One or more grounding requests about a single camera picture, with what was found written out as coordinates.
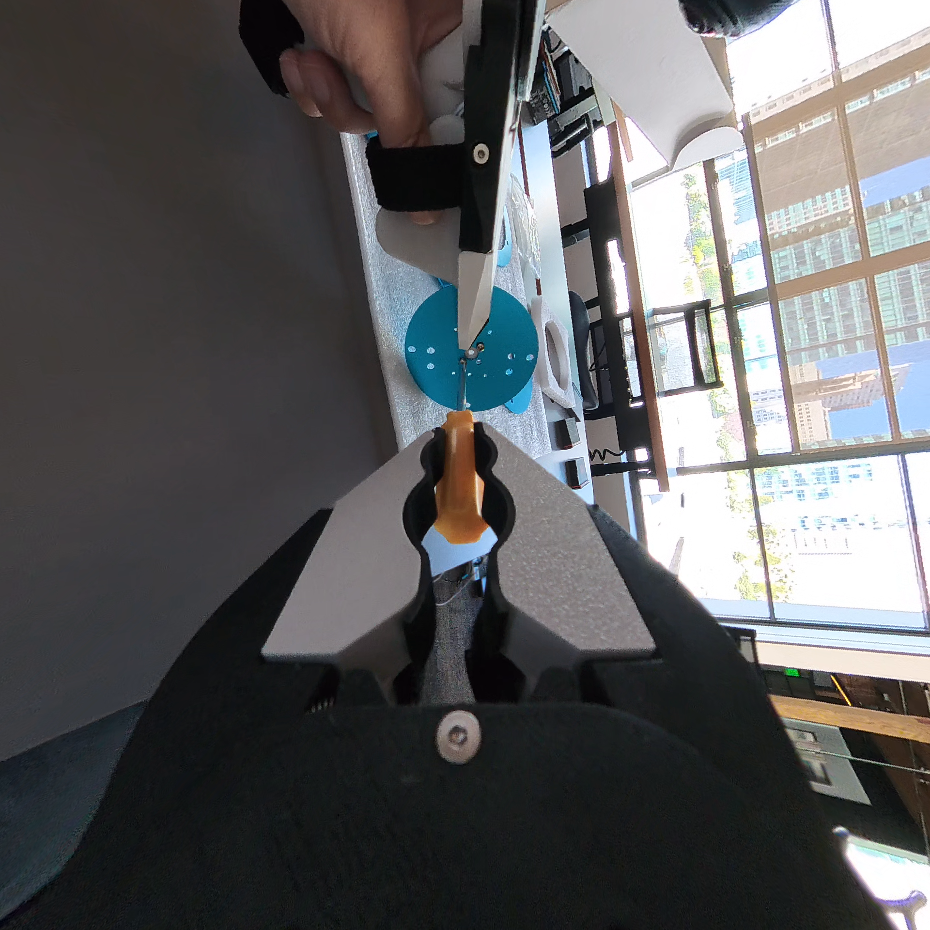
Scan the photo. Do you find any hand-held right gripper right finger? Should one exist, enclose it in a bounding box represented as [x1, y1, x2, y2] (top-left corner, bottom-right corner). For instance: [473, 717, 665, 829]
[483, 426, 659, 684]

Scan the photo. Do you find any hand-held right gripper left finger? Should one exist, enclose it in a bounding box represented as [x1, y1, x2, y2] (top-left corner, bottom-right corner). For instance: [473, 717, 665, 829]
[262, 428, 444, 684]

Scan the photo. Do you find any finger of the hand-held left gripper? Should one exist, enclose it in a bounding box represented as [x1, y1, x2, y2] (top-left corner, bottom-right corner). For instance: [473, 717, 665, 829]
[374, 207, 466, 280]
[454, 248, 504, 353]

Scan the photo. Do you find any small blue round plate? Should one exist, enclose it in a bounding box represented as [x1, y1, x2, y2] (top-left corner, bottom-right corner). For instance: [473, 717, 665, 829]
[403, 284, 540, 417]

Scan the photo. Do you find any yellow handled screwdriver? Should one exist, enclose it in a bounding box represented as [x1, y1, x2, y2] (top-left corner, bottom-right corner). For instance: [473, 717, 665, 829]
[431, 346, 504, 547]

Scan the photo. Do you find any grey desk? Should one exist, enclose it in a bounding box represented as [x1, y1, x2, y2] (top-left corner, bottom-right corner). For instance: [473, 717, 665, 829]
[0, 0, 437, 771]

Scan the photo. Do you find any person's left hand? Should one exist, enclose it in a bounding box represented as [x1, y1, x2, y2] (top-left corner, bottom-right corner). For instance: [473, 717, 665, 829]
[277, 0, 469, 228]

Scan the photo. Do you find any white foam sheet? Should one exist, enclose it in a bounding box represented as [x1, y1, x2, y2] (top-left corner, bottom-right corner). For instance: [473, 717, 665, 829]
[341, 120, 563, 469]

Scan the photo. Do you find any orange cardboard box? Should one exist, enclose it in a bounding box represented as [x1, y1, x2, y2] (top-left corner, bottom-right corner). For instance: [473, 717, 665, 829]
[550, 0, 745, 171]

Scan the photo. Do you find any brown wooden table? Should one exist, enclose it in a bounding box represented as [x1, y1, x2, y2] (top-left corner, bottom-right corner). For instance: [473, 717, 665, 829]
[608, 102, 672, 495]

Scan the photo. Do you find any large glass window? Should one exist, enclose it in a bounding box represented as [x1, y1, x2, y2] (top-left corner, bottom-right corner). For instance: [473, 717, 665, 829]
[622, 0, 930, 629]

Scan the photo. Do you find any white foam frame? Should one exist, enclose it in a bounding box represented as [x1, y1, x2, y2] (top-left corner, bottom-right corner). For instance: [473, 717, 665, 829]
[529, 295, 584, 425]

